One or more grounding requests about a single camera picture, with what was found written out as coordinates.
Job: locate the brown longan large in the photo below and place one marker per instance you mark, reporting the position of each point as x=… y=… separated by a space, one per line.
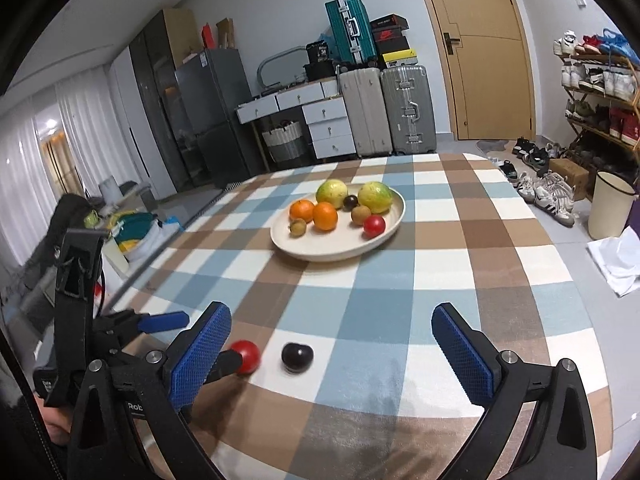
x=297 y=228

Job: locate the orange mandarin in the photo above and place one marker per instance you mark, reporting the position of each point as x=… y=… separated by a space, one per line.
x=302 y=210
x=325 y=217

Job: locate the beige suitcase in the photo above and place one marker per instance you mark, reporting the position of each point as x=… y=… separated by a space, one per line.
x=366 y=110

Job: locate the cream round plate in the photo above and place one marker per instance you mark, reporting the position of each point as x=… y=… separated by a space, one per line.
x=346 y=241

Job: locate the dark plum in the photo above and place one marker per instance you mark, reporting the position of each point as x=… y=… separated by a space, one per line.
x=350 y=202
x=297 y=358

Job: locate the wooden door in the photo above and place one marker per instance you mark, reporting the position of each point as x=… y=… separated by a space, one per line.
x=486 y=68

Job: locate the checkered tablecloth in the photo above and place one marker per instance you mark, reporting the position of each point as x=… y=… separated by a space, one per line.
x=379 y=400

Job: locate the person's left hand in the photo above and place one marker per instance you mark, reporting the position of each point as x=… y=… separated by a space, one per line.
x=58 y=422

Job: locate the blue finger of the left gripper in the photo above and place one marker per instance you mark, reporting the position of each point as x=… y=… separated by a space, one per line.
x=165 y=322
x=227 y=363

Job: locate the brown longan small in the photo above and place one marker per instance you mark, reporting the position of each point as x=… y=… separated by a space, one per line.
x=360 y=214

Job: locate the cream waste bin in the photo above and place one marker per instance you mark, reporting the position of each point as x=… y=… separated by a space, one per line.
x=611 y=205

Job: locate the grey refrigerator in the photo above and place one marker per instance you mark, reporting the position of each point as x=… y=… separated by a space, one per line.
x=213 y=85

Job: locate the white laundry basket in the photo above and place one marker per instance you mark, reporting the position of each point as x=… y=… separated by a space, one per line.
x=285 y=142

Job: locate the silver suitcase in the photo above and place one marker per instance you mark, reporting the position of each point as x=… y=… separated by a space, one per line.
x=409 y=109

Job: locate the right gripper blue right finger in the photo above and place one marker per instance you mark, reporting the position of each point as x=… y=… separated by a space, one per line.
x=472 y=357

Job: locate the white drawer cabinet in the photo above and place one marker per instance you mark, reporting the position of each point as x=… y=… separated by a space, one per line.
x=320 y=109

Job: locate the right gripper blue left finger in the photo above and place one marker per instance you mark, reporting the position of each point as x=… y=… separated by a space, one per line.
x=193 y=353

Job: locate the teal suitcase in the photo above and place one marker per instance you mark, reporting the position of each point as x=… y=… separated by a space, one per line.
x=352 y=32

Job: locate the red tomato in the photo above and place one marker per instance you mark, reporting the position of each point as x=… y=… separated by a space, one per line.
x=374 y=226
x=250 y=354

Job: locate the wooden shoe rack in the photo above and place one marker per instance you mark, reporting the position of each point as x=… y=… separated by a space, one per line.
x=600 y=75

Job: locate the black glass cabinet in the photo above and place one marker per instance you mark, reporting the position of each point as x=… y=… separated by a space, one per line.
x=156 y=53

